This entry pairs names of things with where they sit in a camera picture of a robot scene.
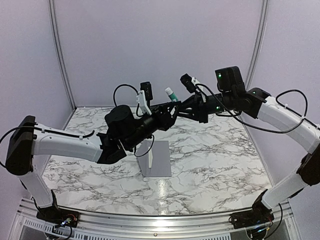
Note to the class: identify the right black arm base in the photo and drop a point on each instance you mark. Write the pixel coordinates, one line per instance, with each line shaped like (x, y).
(249, 218)

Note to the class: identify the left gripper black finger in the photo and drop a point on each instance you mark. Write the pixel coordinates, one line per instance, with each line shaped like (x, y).
(171, 104)
(173, 112)

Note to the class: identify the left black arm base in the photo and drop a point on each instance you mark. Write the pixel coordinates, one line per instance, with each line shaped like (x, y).
(59, 218)

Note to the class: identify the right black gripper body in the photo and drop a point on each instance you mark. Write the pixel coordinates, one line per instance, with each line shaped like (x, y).
(203, 113)

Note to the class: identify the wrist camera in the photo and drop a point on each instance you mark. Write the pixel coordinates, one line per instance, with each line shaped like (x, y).
(190, 83)
(144, 98)

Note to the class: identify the left aluminium corner post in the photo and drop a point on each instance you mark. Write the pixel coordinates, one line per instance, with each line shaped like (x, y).
(60, 55)

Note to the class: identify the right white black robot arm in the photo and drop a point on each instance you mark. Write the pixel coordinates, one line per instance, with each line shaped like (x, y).
(259, 104)

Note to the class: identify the grey paper envelope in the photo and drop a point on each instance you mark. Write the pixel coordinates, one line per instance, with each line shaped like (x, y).
(161, 164)

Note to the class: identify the green white glue stick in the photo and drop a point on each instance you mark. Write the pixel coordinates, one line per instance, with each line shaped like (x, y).
(171, 94)

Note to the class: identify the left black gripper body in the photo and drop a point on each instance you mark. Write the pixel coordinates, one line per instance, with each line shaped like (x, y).
(161, 124)

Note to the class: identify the aluminium front table rail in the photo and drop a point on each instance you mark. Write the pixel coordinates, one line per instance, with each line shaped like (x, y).
(110, 226)

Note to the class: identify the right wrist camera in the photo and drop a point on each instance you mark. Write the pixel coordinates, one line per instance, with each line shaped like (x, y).
(190, 83)

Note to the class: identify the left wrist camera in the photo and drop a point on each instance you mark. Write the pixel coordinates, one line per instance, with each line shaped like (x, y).
(144, 98)

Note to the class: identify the right aluminium corner post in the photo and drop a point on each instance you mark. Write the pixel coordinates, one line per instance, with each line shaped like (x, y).
(257, 47)

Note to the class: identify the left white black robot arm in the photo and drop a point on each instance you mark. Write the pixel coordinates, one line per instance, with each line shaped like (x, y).
(124, 133)

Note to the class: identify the aluminium corner post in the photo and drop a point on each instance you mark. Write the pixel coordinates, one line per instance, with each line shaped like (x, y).
(60, 55)
(257, 47)

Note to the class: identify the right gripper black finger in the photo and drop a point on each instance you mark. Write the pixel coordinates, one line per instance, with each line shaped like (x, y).
(189, 114)
(191, 102)

